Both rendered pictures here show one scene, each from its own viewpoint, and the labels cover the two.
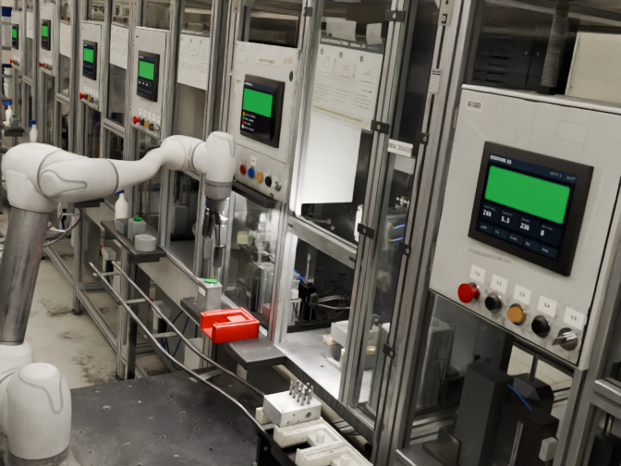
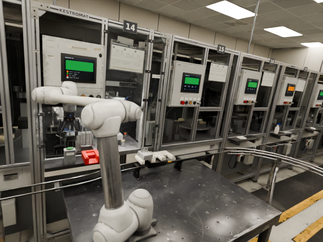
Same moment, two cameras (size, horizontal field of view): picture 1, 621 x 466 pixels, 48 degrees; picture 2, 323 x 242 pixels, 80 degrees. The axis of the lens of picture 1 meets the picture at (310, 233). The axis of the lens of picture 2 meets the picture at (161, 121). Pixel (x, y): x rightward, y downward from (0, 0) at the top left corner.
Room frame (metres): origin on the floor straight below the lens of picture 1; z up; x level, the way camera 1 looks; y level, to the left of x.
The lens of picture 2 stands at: (1.57, 1.70, 1.66)
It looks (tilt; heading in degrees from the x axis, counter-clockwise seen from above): 13 degrees down; 270
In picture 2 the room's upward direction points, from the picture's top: 6 degrees clockwise
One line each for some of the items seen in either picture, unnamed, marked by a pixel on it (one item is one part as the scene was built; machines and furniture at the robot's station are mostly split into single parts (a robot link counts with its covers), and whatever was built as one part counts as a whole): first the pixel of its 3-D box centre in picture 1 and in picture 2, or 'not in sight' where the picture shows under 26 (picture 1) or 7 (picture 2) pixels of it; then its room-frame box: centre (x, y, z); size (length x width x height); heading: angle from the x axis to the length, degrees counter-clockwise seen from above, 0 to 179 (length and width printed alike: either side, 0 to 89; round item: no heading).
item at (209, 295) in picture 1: (212, 297); (69, 155); (2.25, 0.31, 0.97); 0.08 x 0.08 x 0.12; 33
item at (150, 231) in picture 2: (41, 456); (141, 224); (1.62, 0.65, 0.71); 0.22 x 0.18 x 0.06; 33
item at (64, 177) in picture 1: (73, 179); (126, 111); (1.77, 0.63, 1.44); 0.18 x 0.14 x 0.13; 148
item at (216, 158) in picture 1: (217, 155); (68, 92); (2.25, 0.33, 1.46); 0.13 x 0.11 x 0.16; 58
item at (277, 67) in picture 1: (289, 119); (73, 72); (2.31, 0.11, 1.60); 0.42 x 0.29 x 0.46; 33
